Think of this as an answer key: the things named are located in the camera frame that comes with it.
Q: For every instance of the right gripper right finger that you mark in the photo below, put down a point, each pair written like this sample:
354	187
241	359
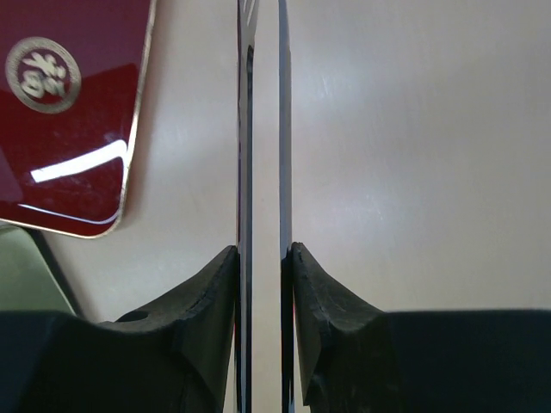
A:
355	357

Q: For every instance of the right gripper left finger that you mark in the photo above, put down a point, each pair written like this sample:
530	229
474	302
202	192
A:
170	355

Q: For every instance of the gold tin lid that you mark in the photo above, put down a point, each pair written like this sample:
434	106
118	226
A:
31	278

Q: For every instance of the red lacquer tray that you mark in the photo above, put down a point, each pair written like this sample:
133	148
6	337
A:
72	79

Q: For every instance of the metal tongs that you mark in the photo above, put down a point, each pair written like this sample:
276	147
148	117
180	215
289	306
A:
247	12

